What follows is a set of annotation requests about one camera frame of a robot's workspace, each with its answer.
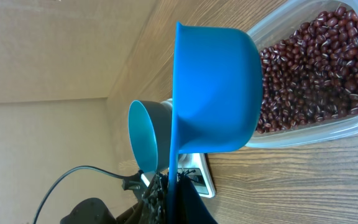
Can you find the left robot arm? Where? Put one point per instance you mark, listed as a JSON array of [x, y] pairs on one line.
[[89, 211]]

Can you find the blue plastic measuring scoop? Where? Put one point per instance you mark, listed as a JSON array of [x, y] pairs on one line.
[[217, 95]]

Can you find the blue metal bowl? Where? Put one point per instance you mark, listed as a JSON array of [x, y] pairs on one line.
[[149, 127]]

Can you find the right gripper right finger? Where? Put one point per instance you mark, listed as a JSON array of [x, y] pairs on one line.
[[190, 207]]

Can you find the white digital kitchen scale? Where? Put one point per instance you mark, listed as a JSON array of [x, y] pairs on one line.
[[200, 177]]

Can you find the red adzuki beans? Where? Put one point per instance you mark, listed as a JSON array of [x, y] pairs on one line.
[[312, 76]]

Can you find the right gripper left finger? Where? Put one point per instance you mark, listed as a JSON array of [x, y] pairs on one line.
[[151, 208]]

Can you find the clear plastic container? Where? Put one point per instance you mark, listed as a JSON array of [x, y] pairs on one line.
[[271, 29]]

